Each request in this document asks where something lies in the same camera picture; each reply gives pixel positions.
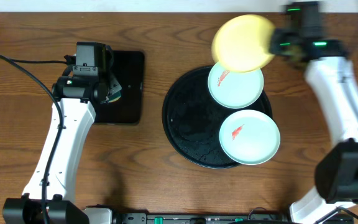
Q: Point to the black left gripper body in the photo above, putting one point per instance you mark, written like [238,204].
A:
[111,90]

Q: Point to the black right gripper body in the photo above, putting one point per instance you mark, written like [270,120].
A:
[281,44]

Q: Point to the green yellow sponge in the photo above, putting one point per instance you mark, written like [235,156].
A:
[114,90]

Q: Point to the yellow plate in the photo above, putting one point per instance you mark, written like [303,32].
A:
[242,43]

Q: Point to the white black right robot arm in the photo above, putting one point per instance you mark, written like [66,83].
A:
[330,74]

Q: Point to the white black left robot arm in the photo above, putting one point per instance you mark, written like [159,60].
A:
[50,193]

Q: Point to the rectangular black tray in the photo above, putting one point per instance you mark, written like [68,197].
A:
[126,107]

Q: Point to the round black tray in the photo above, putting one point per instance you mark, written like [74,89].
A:
[192,119]

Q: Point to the green plate, far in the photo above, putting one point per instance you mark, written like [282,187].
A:
[234,90]

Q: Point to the green plate, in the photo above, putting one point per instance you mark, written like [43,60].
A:
[234,90]
[249,137]

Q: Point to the green plate, near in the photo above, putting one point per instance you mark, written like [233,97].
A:
[249,137]

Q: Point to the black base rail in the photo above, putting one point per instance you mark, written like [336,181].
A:
[197,218]

